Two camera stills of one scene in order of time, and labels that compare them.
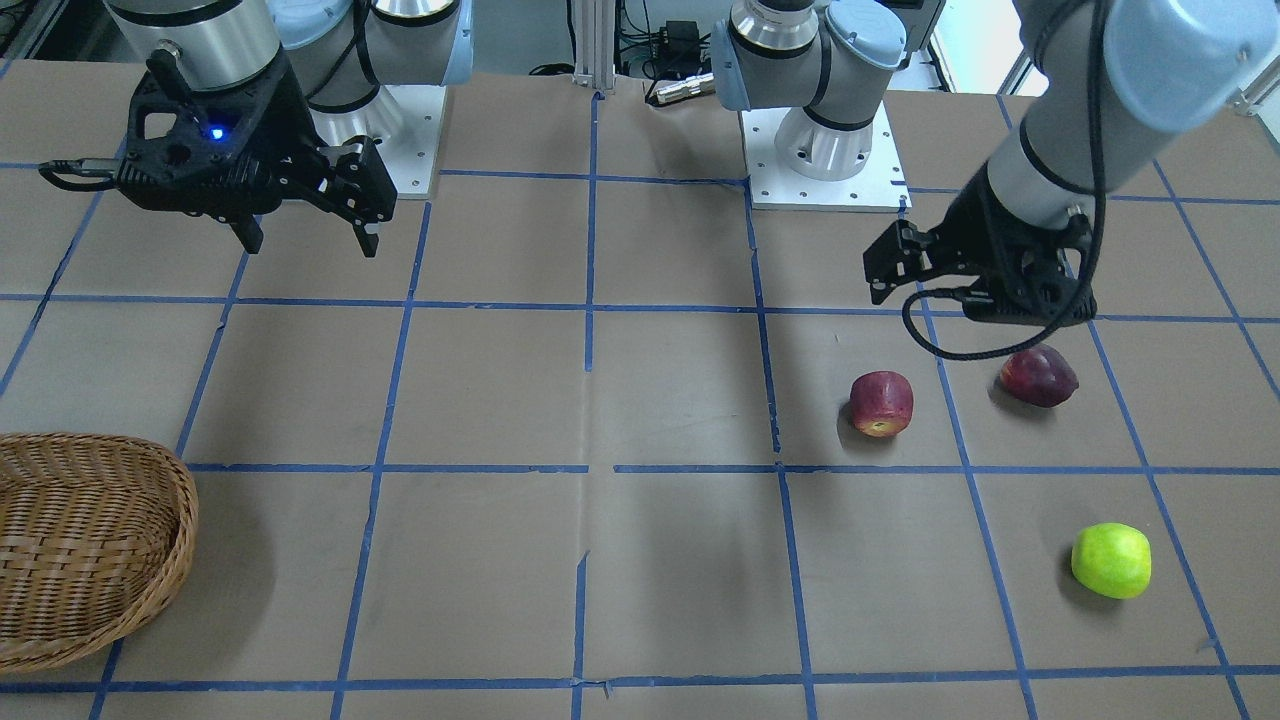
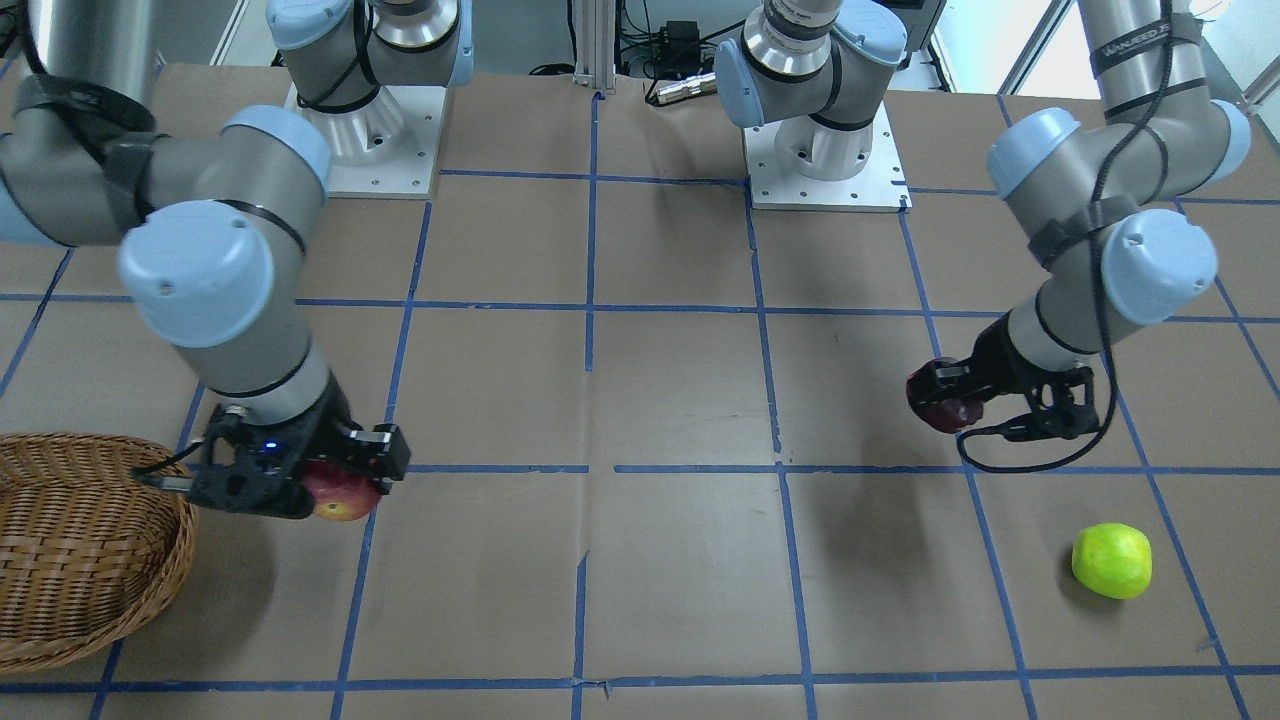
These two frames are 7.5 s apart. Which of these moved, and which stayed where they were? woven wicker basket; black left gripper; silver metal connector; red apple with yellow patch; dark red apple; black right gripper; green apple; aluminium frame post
Moved: black right gripper; black left gripper; dark red apple; red apple with yellow patch
Stayed: silver metal connector; aluminium frame post; green apple; woven wicker basket
